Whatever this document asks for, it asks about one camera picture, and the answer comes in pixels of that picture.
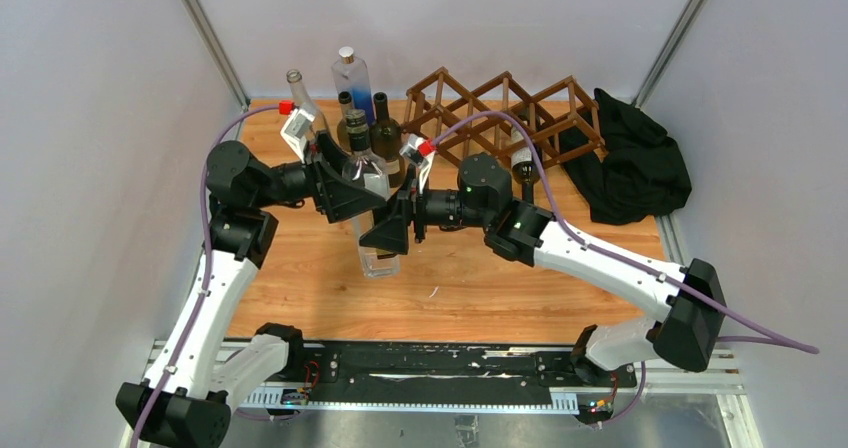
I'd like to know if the dark wine bottle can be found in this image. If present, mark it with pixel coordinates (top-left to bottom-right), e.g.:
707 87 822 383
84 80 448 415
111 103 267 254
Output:
510 128 540 204
370 92 406 188

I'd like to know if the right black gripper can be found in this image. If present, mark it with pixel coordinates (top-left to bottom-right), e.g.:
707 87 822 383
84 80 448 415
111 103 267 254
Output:
360 164 492 256

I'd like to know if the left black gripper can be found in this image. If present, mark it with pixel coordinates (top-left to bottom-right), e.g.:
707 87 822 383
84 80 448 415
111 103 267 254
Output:
251 131 385 223

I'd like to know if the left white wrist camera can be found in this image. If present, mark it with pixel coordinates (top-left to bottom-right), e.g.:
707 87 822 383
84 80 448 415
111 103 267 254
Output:
280 106 316 161

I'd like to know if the black cloth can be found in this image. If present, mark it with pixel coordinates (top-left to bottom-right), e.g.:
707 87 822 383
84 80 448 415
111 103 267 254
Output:
562 88 692 225

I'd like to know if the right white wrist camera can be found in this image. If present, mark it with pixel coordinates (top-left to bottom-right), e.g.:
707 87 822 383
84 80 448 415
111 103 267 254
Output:
400 134 436 199

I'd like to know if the clear bottle black cap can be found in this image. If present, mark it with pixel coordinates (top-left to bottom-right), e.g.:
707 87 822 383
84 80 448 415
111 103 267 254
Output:
342 109 400 278

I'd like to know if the brown wooden wine rack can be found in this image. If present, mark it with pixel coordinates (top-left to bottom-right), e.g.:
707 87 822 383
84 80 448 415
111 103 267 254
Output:
400 67 607 171

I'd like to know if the clear bottle black label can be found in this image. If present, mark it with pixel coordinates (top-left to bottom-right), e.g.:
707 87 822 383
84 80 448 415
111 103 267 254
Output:
286 69 328 131

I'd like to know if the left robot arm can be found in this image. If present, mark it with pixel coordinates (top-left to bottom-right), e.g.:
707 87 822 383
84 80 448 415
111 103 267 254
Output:
115 130 381 447

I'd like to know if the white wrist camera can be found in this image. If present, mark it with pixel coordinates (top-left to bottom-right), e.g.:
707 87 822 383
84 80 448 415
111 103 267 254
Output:
280 106 316 161
400 134 436 199

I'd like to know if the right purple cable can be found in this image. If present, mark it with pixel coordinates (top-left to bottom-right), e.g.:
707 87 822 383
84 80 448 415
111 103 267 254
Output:
417 110 820 426

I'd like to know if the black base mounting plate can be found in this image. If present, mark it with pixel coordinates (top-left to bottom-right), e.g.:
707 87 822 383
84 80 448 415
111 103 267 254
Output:
244 340 638 414

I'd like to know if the blue square glass bottle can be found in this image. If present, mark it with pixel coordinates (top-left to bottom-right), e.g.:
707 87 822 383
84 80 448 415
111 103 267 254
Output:
331 46 376 125

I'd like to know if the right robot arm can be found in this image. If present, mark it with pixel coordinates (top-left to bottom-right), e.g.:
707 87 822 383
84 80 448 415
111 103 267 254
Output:
360 154 725 386

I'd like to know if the olive green wine bottle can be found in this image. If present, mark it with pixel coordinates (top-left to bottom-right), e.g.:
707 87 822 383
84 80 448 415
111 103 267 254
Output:
336 91 354 153

